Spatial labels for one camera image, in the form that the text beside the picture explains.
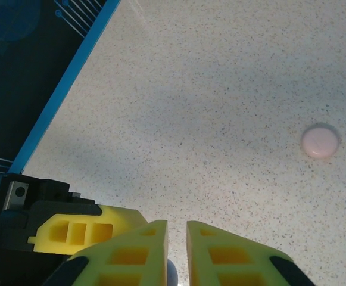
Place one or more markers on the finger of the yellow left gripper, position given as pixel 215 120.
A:
pixel 122 219

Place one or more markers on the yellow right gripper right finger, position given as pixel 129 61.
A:
pixel 235 262

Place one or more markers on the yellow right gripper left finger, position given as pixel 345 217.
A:
pixel 125 256

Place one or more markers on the purple earbud charging case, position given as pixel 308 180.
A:
pixel 172 274

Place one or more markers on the pink earbud charging case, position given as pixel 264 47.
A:
pixel 320 143

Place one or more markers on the blue and aluminium side rail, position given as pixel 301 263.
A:
pixel 71 77

